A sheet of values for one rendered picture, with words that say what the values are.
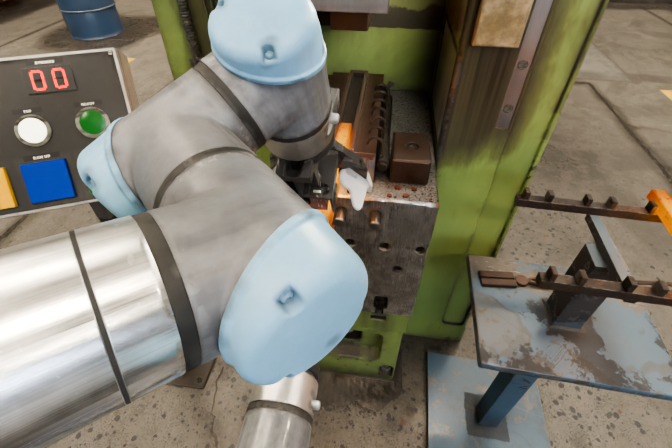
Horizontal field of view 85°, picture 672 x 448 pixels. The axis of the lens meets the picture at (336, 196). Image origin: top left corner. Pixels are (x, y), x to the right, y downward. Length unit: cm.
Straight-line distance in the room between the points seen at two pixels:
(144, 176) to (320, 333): 14
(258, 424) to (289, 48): 36
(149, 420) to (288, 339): 150
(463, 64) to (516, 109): 17
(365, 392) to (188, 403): 64
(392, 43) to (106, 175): 103
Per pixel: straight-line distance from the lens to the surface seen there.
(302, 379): 46
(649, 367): 106
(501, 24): 84
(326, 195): 42
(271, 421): 45
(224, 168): 20
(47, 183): 88
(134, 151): 26
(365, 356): 143
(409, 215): 83
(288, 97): 28
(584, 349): 101
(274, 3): 27
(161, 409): 165
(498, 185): 107
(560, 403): 173
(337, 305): 17
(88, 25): 533
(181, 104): 27
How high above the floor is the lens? 144
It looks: 41 degrees down
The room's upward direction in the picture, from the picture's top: straight up
